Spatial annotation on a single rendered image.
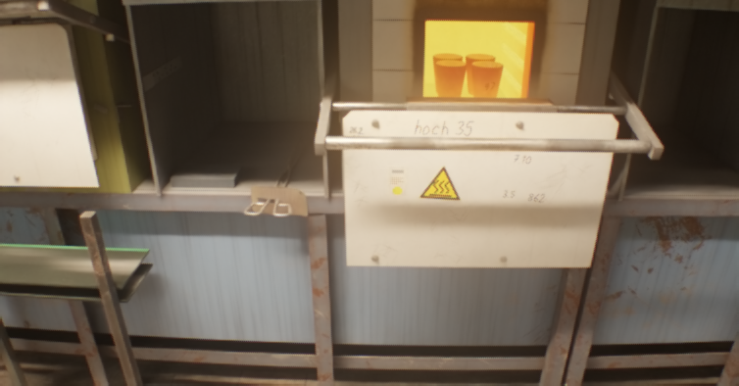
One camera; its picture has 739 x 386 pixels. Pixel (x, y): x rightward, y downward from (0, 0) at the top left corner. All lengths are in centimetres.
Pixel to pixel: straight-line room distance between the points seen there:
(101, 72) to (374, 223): 77
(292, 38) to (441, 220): 92
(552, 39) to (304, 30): 91
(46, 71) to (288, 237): 75
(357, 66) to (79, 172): 72
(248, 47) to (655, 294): 156
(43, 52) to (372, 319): 115
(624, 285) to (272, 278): 106
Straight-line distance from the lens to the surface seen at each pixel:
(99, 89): 148
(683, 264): 181
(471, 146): 108
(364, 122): 118
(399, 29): 125
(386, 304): 166
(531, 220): 132
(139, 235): 170
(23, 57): 141
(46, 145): 146
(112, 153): 153
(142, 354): 199
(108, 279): 146
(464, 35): 162
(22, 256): 177
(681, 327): 197
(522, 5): 128
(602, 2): 135
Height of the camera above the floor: 148
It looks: 25 degrees down
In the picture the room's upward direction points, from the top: straight up
